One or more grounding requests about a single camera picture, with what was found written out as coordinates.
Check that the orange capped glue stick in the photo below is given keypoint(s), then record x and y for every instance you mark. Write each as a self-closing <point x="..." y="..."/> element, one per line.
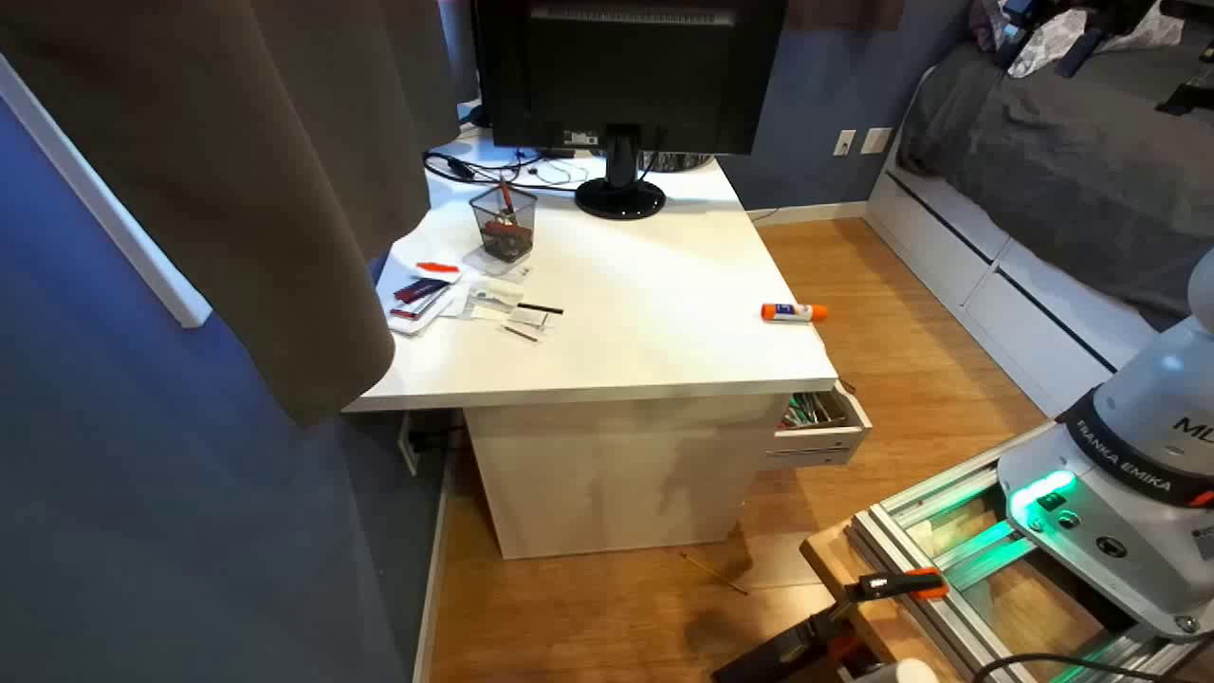
<point x="789" y="313"/>

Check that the white desk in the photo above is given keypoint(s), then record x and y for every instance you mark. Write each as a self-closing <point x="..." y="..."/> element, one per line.
<point x="632" y="306"/>

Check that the white desk drawer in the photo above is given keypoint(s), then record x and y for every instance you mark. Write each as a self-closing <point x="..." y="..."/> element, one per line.
<point x="819" y="437"/>

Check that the black pen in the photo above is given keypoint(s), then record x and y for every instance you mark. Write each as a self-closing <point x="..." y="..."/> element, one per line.
<point x="541" y="307"/>

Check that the black mesh pen cup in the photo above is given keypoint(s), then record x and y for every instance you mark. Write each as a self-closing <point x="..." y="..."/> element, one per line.
<point x="502" y="225"/>

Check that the white flat box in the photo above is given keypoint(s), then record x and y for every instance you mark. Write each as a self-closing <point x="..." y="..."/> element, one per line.
<point x="430" y="315"/>

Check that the red and white eraser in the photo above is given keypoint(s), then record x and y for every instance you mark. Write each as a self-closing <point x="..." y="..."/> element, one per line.
<point x="436" y="268"/>

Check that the small items in drawer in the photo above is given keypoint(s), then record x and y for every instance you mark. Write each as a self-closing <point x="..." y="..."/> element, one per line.
<point x="817" y="406"/>

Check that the black computer monitor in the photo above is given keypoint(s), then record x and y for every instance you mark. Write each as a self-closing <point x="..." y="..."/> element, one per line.
<point x="618" y="60"/>

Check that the brown curtain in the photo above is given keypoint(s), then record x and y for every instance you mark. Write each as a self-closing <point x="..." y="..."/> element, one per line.
<point x="279" y="192"/>

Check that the white window trim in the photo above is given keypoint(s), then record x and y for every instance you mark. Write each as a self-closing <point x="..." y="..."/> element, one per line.
<point x="127" y="239"/>

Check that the white wall outlet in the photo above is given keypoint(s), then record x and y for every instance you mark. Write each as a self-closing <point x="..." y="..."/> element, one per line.
<point x="844" y="140"/>
<point x="879" y="140"/>

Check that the white bed frame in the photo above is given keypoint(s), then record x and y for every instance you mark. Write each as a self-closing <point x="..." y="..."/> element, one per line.
<point x="1000" y="288"/>

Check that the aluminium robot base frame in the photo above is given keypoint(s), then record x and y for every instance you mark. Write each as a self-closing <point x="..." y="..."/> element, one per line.
<point x="1000" y="569"/>

